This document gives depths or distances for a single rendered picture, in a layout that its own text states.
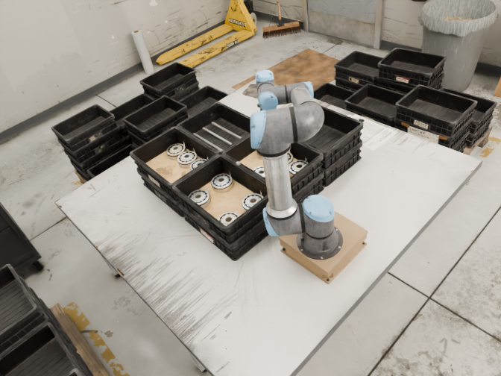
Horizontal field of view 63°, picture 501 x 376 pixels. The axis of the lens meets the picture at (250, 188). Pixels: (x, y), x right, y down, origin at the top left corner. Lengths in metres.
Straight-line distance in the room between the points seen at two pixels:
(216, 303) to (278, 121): 0.81
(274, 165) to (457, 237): 1.74
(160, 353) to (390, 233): 1.41
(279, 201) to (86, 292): 1.79
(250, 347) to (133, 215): 0.96
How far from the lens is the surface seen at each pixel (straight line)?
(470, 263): 2.77
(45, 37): 4.82
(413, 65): 3.54
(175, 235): 2.00
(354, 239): 1.74
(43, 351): 2.35
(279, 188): 1.43
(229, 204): 1.87
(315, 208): 1.54
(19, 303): 2.44
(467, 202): 3.11
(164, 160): 2.24
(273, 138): 1.28
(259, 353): 1.59
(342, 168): 2.13
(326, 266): 1.66
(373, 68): 3.75
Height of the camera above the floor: 2.13
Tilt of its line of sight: 42 degrees down
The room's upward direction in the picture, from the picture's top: 11 degrees counter-clockwise
